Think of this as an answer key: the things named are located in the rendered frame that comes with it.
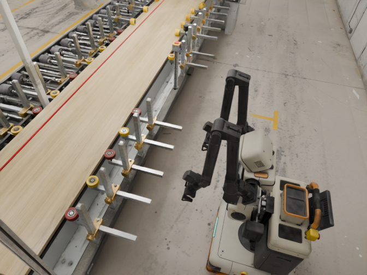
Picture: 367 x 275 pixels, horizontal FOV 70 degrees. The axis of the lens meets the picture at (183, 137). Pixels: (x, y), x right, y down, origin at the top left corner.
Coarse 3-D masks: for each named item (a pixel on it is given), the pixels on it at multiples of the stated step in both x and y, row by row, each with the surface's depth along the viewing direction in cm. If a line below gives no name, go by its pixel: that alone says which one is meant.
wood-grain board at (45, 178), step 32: (160, 0) 410; (192, 0) 415; (128, 32) 329; (160, 32) 333; (96, 64) 275; (128, 64) 278; (160, 64) 280; (64, 96) 237; (96, 96) 239; (128, 96) 241; (32, 128) 208; (64, 128) 209; (96, 128) 211; (0, 160) 185; (32, 160) 186; (64, 160) 187; (96, 160) 188; (0, 192) 168; (32, 192) 169; (64, 192) 170; (32, 224) 154; (0, 256) 141
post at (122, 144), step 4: (120, 144) 172; (124, 144) 173; (120, 148) 175; (124, 148) 175; (120, 152) 178; (124, 152) 177; (124, 156) 180; (124, 160) 184; (124, 164) 187; (128, 164) 190; (124, 168) 191; (128, 168) 192; (128, 176) 197
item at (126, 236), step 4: (76, 220) 165; (80, 220) 165; (76, 224) 166; (80, 224) 165; (100, 228) 162; (104, 228) 162; (108, 228) 163; (104, 232) 163; (108, 232) 161; (112, 232) 161; (116, 232) 161; (120, 232) 161; (124, 232) 161; (116, 236) 162; (120, 236) 160; (124, 236) 159; (128, 236) 160; (132, 236) 160; (136, 236) 160; (128, 240) 161; (132, 240) 159; (136, 240) 160
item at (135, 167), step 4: (112, 160) 199; (116, 160) 199; (112, 164) 200; (116, 164) 198; (120, 164) 197; (132, 168) 196; (136, 168) 195; (140, 168) 195; (144, 168) 195; (144, 172) 195; (148, 172) 194; (152, 172) 193; (156, 172) 193; (160, 172) 193; (160, 176) 193
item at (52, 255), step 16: (192, 32) 395; (160, 80) 292; (144, 96) 254; (144, 112) 265; (128, 128) 233; (112, 144) 208; (96, 192) 199; (64, 224) 165; (64, 240) 170; (48, 256) 156; (32, 272) 144
